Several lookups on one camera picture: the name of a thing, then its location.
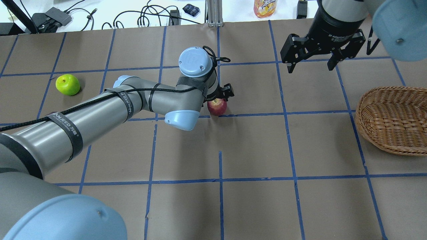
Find red yellow apple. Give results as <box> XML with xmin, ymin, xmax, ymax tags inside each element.
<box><xmin>207</xmin><ymin>98</ymin><xmax>228</xmax><ymax>116</ymax></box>

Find orange drink bottle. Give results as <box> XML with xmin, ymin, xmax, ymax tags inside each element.
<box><xmin>253</xmin><ymin>0</ymin><xmax>277</xmax><ymax>18</ymax></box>

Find black monitor stand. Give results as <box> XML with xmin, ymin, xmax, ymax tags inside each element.
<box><xmin>1</xmin><ymin>0</ymin><xmax>39</xmax><ymax>34</ymax></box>

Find black power adapter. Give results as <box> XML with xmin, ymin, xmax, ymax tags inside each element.
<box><xmin>168</xmin><ymin>9</ymin><xmax>180</xmax><ymax>26</ymax></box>

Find grey usb hub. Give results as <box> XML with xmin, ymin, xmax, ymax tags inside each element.
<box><xmin>44</xmin><ymin>7</ymin><xmax>72</xmax><ymax>26</ymax></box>

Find wicker basket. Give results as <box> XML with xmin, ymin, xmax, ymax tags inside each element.
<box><xmin>355</xmin><ymin>86</ymin><xmax>427</xmax><ymax>156</ymax></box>

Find dark blue small pouch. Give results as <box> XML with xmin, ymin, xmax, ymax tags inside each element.
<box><xmin>182</xmin><ymin>4</ymin><xmax>200</xmax><ymax>17</ymax></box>

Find aluminium frame post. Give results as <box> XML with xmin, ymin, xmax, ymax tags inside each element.
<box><xmin>205</xmin><ymin>0</ymin><xmax>224</xmax><ymax>27</ymax></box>

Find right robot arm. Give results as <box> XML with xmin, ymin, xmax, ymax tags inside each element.
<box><xmin>280</xmin><ymin>0</ymin><xmax>427</xmax><ymax>73</ymax></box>

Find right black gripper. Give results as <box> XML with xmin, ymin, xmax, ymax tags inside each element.
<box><xmin>280</xmin><ymin>9</ymin><xmax>366</xmax><ymax>73</ymax></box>

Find green apple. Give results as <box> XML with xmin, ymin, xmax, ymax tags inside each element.
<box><xmin>55</xmin><ymin>74</ymin><xmax>80</xmax><ymax>96</ymax></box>

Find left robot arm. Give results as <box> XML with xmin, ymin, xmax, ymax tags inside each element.
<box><xmin>0</xmin><ymin>46</ymin><xmax>232</xmax><ymax>240</ymax></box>

